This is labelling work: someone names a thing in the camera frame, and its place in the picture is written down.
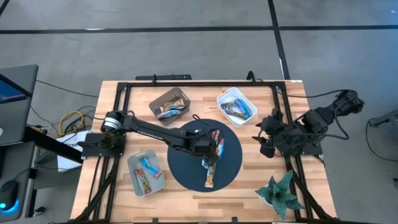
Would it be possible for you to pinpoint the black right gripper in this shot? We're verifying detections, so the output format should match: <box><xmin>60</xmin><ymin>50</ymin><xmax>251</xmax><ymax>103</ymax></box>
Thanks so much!
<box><xmin>256</xmin><ymin>108</ymin><xmax>292</xmax><ymax>159</ymax></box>

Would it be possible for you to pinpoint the round dark blue woven mat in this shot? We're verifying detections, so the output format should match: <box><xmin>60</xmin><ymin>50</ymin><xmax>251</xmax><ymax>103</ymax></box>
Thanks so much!
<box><xmin>167</xmin><ymin>118</ymin><xmax>243</xmax><ymax>193</ymax></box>

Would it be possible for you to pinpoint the light gray plastic bin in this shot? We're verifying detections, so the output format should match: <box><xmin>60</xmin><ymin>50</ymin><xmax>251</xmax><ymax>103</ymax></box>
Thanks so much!
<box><xmin>126</xmin><ymin>149</ymin><xmax>165</xmax><ymax>198</ymax></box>

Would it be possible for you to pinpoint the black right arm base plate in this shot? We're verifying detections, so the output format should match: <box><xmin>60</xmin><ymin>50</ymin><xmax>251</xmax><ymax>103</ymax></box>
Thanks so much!
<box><xmin>278</xmin><ymin>132</ymin><xmax>324</xmax><ymax>156</ymax></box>

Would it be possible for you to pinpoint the black floor cable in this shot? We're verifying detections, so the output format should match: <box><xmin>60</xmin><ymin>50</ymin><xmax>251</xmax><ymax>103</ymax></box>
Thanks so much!
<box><xmin>365</xmin><ymin>118</ymin><xmax>398</xmax><ymax>162</ymax></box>
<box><xmin>35</xmin><ymin>79</ymin><xmax>100</xmax><ymax>99</ymax></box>

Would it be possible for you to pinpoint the dark gray translucent bin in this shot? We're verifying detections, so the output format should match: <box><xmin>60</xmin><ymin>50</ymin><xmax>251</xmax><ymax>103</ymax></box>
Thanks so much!
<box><xmin>148</xmin><ymin>86</ymin><xmax>192</xmax><ymax>127</ymax></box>

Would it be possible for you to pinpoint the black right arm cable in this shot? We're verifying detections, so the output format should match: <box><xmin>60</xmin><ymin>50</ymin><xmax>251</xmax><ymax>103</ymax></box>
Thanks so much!
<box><xmin>273</xmin><ymin>88</ymin><xmax>358</xmax><ymax>100</ymax></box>

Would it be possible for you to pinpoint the white paper sheet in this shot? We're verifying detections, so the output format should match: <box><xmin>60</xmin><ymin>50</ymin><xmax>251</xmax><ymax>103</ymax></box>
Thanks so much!
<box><xmin>55</xmin><ymin>129</ymin><xmax>91</xmax><ymax>173</ymax></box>

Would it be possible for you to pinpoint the black aluminium table frame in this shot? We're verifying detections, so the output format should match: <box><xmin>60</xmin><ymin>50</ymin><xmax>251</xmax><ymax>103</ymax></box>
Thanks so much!
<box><xmin>70</xmin><ymin>80</ymin><xmax>340</xmax><ymax>224</ymax></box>

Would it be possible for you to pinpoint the black computer mouse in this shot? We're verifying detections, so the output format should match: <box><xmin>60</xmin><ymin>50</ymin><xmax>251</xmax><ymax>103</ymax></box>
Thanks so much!
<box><xmin>0</xmin><ymin>179</ymin><xmax>19</xmax><ymax>212</ymax></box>

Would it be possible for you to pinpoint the white plastic bin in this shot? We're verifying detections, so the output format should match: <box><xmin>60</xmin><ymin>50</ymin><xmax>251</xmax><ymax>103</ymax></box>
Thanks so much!
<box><xmin>216</xmin><ymin>86</ymin><xmax>258</xmax><ymax>128</ymax></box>

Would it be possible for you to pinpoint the black power strip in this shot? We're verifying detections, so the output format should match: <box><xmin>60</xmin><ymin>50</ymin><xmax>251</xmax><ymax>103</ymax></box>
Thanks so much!
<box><xmin>135</xmin><ymin>73</ymin><xmax>193</xmax><ymax>81</ymax></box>

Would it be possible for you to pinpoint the black clamp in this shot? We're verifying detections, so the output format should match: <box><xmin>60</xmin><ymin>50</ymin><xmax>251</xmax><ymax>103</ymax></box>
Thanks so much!
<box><xmin>245</xmin><ymin>70</ymin><xmax>261</xmax><ymax>83</ymax></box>

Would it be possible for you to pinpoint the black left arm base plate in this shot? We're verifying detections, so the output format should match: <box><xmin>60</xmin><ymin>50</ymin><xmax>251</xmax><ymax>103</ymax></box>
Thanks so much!
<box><xmin>76</xmin><ymin>132</ymin><xmax>127</xmax><ymax>158</ymax></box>

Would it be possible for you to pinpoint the green yellow granola bar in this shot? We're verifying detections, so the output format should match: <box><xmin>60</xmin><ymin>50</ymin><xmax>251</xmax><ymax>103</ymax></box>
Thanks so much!
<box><xmin>134</xmin><ymin>168</ymin><xmax>152</xmax><ymax>194</ymax></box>

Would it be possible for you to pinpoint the white plant pot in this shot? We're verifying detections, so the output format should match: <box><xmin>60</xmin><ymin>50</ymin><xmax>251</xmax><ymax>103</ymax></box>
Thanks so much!
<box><xmin>260</xmin><ymin>185</ymin><xmax>274</xmax><ymax>208</ymax></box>

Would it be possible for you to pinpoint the yellow cable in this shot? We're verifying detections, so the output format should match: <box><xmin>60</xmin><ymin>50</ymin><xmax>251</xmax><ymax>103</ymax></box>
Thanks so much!
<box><xmin>57</xmin><ymin>110</ymin><xmax>85</xmax><ymax>138</ymax></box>

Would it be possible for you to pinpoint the black desk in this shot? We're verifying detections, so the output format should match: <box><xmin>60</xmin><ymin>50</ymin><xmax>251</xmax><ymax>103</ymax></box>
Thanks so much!
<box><xmin>0</xmin><ymin>124</ymin><xmax>83</xmax><ymax>223</ymax></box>

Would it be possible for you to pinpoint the white blue granola bar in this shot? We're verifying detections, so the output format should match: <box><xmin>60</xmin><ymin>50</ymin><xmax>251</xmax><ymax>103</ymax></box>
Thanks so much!
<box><xmin>157</xmin><ymin>109</ymin><xmax>182</xmax><ymax>119</ymax></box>

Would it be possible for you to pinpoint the blue granola bar wrapper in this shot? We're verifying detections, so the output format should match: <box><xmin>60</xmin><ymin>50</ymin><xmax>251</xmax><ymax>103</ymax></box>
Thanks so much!
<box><xmin>215</xmin><ymin>138</ymin><xmax>225</xmax><ymax>160</ymax></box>
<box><xmin>235</xmin><ymin>98</ymin><xmax>252</xmax><ymax>120</ymax></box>
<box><xmin>139</xmin><ymin>156</ymin><xmax>162</xmax><ymax>179</ymax></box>

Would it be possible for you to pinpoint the dark granola bar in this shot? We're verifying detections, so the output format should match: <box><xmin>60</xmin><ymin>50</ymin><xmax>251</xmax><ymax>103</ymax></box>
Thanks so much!
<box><xmin>220</xmin><ymin>101</ymin><xmax>246</xmax><ymax>119</ymax></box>

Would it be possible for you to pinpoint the green succulent plant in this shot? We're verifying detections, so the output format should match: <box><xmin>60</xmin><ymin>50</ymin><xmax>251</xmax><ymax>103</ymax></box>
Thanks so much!
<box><xmin>254</xmin><ymin>169</ymin><xmax>305</xmax><ymax>221</ymax></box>

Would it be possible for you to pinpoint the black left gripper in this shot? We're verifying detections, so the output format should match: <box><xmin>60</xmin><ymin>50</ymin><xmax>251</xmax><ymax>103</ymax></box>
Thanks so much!
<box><xmin>189</xmin><ymin>132</ymin><xmax>220</xmax><ymax>167</ymax></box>

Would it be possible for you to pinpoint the gray laptop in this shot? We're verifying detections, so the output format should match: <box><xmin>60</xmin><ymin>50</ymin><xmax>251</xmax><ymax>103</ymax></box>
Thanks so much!
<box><xmin>0</xmin><ymin>64</ymin><xmax>40</xmax><ymax>147</ymax></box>

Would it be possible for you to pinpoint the gray stand foot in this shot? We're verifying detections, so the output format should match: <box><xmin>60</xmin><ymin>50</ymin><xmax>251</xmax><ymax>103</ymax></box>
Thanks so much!
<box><xmin>368</xmin><ymin>108</ymin><xmax>398</xmax><ymax>134</ymax></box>

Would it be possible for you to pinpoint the orange green granola bar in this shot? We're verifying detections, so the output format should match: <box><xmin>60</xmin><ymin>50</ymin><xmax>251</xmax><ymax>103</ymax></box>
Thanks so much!
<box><xmin>201</xmin><ymin>157</ymin><xmax>218</xmax><ymax>189</ymax></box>
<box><xmin>159</xmin><ymin>98</ymin><xmax>186</xmax><ymax>113</ymax></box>

